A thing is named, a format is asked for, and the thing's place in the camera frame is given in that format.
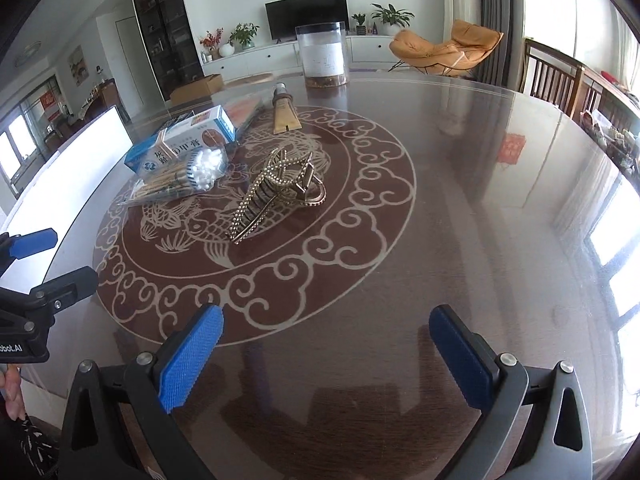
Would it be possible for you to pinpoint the gold tube with silver cap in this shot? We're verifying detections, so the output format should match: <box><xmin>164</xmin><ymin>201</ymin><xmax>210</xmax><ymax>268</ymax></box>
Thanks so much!
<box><xmin>272</xmin><ymin>82</ymin><xmax>302</xmax><ymax>134</ymax></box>

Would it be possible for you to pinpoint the black patterned sleeve forearm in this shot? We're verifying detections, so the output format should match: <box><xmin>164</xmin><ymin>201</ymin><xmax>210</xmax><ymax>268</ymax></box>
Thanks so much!
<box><xmin>1</xmin><ymin>415</ymin><xmax>60</xmax><ymax>479</ymax></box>

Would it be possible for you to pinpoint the person's left hand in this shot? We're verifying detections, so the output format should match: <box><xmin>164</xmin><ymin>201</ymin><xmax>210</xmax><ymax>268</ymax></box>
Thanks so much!
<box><xmin>1</xmin><ymin>364</ymin><xmax>26</xmax><ymax>420</ymax></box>

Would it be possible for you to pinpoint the white cardboard storage box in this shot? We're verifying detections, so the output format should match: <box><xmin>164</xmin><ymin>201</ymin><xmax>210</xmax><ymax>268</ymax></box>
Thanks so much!
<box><xmin>1</xmin><ymin>107</ymin><xmax>132</xmax><ymax>292</ymax></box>

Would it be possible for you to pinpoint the bag of cotton swabs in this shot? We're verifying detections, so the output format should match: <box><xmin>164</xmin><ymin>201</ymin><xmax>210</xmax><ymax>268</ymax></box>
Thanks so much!
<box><xmin>120</xmin><ymin>146</ymin><xmax>228</xmax><ymax>206</ymax></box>

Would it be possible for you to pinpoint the black box on table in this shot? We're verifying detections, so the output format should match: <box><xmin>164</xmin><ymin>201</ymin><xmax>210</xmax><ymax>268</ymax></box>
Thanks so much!
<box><xmin>160</xmin><ymin>110</ymin><xmax>195</xmax><ymax>129</ymax></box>

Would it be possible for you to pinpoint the blue white medicine box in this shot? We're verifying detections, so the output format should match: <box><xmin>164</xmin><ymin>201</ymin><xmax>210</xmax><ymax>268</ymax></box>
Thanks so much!
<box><xmin>124</xmin><ymin>105</ymin><xmax>236</xmax><ymax>176</ymax></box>

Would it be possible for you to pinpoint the gold pearl claw hair clip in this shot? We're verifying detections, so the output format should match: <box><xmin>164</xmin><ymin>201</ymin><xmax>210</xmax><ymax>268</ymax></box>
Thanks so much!
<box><xmin>227</xmin><ymin>148</ymin><xmax>328</xmax><ymax>245</ymax></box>

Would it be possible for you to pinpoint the brown cardboard box on floor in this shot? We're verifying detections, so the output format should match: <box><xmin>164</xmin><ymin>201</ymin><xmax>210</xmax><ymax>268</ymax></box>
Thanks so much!
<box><xmin>170</xmin><ymin>74</ymin><xmax>224</xmax><ymax>106</ymax></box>

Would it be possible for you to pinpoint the packaged orange comb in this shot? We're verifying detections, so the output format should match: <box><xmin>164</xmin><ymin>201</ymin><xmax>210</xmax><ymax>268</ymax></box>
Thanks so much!
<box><xmin>222</xmin><ymin>96</ymin><xmax>264</xmax><ymax>138</ymax></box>

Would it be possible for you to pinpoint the red flower vase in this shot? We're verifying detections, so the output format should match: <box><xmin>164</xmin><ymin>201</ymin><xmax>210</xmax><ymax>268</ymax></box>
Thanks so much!
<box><xmin>200</xmin><ymin>27</ymin><xmax>224</xmax><ymax>60</ymax></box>

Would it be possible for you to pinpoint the dark display cabinet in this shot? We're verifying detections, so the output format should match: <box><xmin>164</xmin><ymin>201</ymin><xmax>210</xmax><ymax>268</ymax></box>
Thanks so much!
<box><xmin>132</xmin><ymin>0</ymin><xmax>203</xmax><ymax>101</ymax></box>

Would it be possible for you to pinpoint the green potted plant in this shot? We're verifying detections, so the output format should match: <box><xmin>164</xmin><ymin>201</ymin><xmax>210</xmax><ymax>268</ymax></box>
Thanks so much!
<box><xmin>230</xmin><ymin>23</ymin><xmax>259</xmax><ymax>51</ymax></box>

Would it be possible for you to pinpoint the black flat television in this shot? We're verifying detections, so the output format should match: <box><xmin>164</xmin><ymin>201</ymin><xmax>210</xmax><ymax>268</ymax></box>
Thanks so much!
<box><xmin>265</xmin><ymin>0</ymin><xmax>349</xmax><ymax>41</ymax></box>

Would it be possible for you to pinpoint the wooden dining chair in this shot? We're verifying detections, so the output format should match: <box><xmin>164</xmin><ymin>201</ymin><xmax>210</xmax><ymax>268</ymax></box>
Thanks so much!
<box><xmin>518</xmin><ymin>38</ymin><xmax>585</xmax><ymax>117</ymax></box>

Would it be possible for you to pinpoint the clear cylindrical container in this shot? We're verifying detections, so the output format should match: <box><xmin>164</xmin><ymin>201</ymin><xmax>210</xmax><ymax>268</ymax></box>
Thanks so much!
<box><xmin>295</xmin><ymin>22</ymin><xmax>349</xmax><ymax>89</ymax></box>

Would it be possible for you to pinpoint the orange lounge chair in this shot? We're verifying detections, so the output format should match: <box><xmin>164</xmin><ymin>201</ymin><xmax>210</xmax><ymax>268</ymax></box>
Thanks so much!
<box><xmin>390</xmin><ymin>20</ymin><xmax>503</xmax><ymax>77</ymax></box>

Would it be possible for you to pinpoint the white tv cabinet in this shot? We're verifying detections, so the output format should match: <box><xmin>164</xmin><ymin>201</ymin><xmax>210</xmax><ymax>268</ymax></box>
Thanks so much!
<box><xmin>203</xmin><ymin>35</ymin><xmax>398</xmax><ymax>82</ymax></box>

